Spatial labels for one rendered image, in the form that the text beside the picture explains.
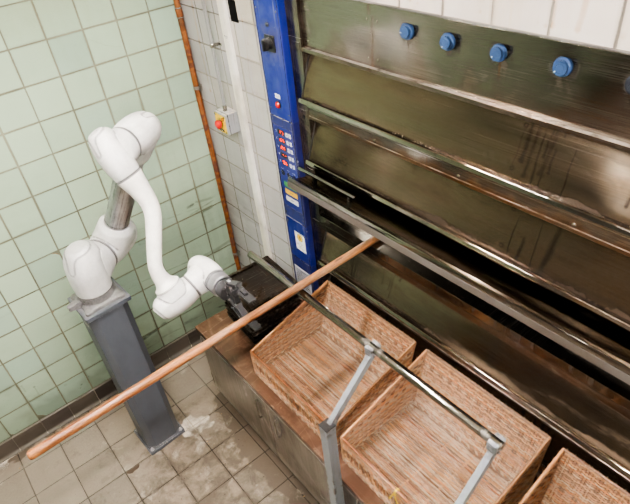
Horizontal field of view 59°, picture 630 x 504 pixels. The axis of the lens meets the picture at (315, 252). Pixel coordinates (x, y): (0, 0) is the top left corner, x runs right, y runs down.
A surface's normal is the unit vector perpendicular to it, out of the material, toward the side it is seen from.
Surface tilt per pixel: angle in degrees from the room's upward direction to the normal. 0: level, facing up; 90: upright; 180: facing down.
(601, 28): 90
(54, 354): 90
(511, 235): 70
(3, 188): 90
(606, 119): 90
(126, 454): 0
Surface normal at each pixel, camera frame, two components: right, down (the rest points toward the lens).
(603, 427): -0.77, 0.17
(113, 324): 0.67, 0.40
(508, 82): -0.77, 0.45
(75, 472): -0.10, -0.78
